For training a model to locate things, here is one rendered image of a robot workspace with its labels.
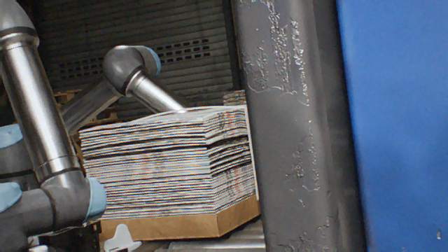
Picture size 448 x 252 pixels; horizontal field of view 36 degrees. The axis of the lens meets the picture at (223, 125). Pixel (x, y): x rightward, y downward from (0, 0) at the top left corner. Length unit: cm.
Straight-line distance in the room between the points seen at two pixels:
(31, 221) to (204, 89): 876
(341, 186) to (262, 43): 4
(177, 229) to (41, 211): 28
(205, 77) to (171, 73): 56
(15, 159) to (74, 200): 90
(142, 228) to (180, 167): 15
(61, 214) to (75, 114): 96
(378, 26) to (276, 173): 5
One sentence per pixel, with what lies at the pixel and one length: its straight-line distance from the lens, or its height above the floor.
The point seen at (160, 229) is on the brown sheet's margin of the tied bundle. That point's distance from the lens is 134.
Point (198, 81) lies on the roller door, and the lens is 990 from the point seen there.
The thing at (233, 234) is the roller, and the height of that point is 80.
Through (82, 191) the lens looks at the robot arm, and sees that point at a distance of 120.
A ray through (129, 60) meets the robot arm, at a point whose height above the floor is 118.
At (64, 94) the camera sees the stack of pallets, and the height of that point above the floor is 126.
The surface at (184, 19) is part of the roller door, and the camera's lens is 999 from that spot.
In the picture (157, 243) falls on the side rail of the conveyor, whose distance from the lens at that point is 135.
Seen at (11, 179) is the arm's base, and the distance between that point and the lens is 208.
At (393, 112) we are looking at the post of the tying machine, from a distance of 18.
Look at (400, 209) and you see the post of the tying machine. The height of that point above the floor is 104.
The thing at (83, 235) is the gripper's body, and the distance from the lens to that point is 128.
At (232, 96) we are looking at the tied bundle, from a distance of 261.
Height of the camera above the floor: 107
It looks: 3 degrees down
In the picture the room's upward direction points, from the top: 8 degrees counter-clockwise
